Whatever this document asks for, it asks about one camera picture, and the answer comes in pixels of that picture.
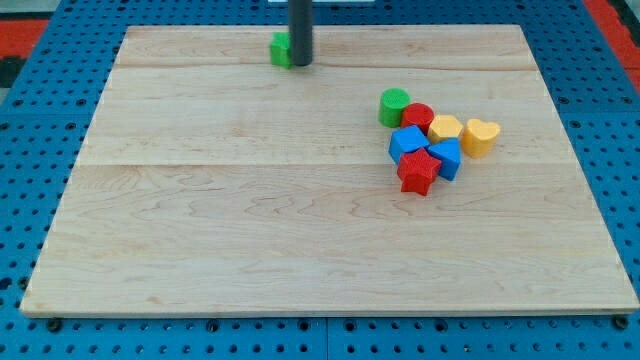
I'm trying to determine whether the green star block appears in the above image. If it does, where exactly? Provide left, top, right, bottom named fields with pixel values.
left=269, top=32, right=292, bottom=69

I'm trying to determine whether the red star block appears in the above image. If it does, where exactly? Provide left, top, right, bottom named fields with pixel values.
left=397, top=148, right=442, bottom=196

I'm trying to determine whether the light wooden board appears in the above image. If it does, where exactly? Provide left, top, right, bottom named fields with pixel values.
left=20, top=25, right=639, bottom=318

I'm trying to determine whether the blue cube block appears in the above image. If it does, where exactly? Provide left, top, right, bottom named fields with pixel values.
left=388, top=125, right=430, bottom=165

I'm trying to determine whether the green cylinder block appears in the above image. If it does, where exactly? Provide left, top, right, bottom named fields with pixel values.
left=378, top=88, right=410, bottom=128

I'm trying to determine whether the red cylinder block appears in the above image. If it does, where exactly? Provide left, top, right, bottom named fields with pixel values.
left=400, top=103, right=435, bottom=134

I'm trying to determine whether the blue triangle block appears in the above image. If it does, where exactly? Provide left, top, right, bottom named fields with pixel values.
left=427, top=138, right=462, bottom=181

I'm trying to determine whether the yellow hexagon block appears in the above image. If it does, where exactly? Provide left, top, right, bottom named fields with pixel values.
left=427, top=115, right=463, bottom=144

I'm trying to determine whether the yellow heart block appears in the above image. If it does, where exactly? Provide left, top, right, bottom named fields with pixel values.
left=461, top=118, right=501, bottom=159

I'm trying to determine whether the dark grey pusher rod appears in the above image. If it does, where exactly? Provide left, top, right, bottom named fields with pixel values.
left=287, top=0, right=313, bottom=66

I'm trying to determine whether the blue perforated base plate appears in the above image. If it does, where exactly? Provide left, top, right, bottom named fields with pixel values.
left=1, top=1, right=639, bottom=359

